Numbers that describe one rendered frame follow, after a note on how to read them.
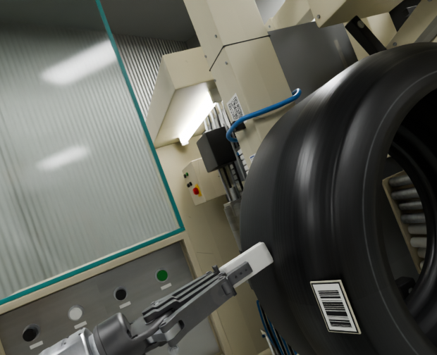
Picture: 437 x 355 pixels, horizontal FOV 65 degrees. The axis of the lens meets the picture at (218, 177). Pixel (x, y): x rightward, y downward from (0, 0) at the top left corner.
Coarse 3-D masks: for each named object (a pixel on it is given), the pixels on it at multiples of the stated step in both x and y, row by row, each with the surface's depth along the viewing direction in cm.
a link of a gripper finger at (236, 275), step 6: (240, 264) 45; (246, 264) 44; (234, 270) 44; (240, 270) 44; (246, 270) 44; (252, 270) 45; (228, 276) 43; (234, 276) 44; (240, 276) 44; (228, 282) 42; (234, 282) 43; (222, 288) 41
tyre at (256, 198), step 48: (432, 48) 48; (336, 96) 45; (384, 96) 43; (432, 96) 66; (288, 144) 47; (336, 144) 41; (384, 144) 41; (432, 144) 75; (288, 192) 43; (336, 192) 39; (432, 192) 76; (240, 240) 60; (288, 240) 42; (336, 240) 38; (432, 240) 76; (288, 288) 44; (384, 288) 38; (432, 288) 72; (288, 336) 52; (336, 336) 39; (384, 336) 38; (432, 336) 68
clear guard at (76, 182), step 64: (0, 0) 96; (64, 0) 101; (0, 64) 93; (64, 64) 98; (0, 128) 91; (64, 128) 95; (128, 128) 100; (0, 192) 88; (64, 192) 93; (128, 192) 97; (0, 256) 86; (64, 256) 90
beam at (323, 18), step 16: (320, 0) 84; (336, 0) 79; (352, 0) 78; (368, 0) 81; (384, 0) 85; (400, 0) 89; (320, 16) 86; (336, 16) 84; (352, 16) 88; (368, 16) 92
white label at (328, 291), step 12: (312, 288) 40; (324, 288) 38; (336, 288) 37; (324, 300) 39; (336, 300) 38; (348, 300) 37; (324, 312) 39; (336, 312) 38; (348, 312) 37; (336, 324) 38; (348, 324) 37
